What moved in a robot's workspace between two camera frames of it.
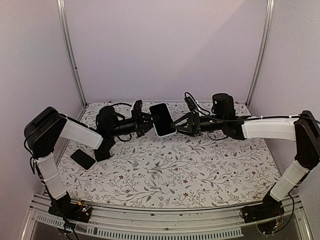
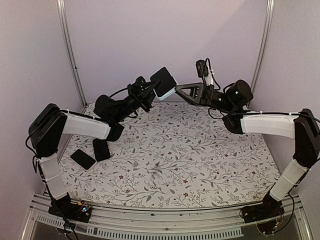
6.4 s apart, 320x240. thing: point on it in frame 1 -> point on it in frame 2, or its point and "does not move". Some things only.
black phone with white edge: x=83 y=159 does not move
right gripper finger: x=190 y=130 -> x=197 y=101
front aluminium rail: x=118 y=223 does not move
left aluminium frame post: x=62 y=20 does not move
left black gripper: x=145 y=126 -> x=142 y=96
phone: x=162 y=119 -> x=168 y=84
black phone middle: x=102 y=153 does not move
